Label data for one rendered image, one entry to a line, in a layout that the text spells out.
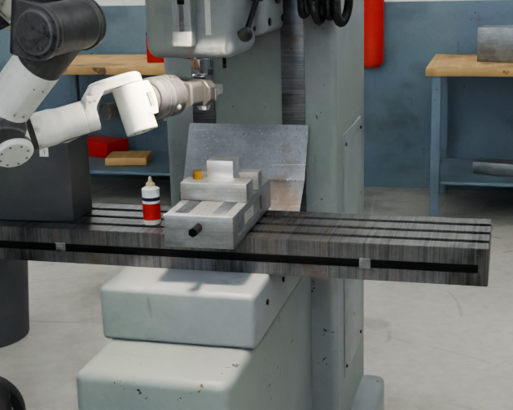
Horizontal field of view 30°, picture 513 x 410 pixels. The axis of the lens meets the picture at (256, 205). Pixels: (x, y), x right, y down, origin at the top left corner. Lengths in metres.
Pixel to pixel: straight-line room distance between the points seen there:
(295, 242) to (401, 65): 4.31
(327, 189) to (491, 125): 3.87
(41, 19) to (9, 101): 0.21
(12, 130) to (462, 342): 2.51
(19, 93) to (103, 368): 0.57
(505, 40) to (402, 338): 2.29
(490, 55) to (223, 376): 4.08
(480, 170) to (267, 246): 3.83
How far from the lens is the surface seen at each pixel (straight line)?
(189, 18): 2.00
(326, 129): 2.47
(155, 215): 2.19
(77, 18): 1.71
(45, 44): 1.67
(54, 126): 1.92
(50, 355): 3.96
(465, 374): 3.69
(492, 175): 5.79
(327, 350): 2.65
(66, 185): 2.24
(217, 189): 2.09
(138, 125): 1.93
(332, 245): 2.03
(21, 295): 4.09
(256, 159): 2.48
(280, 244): 2.05
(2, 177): 2.30
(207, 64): 2.12
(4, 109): 1.82
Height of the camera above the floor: 1.52
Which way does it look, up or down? 15 degrees down
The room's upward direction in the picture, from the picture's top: 2 degrees counter-clockwise
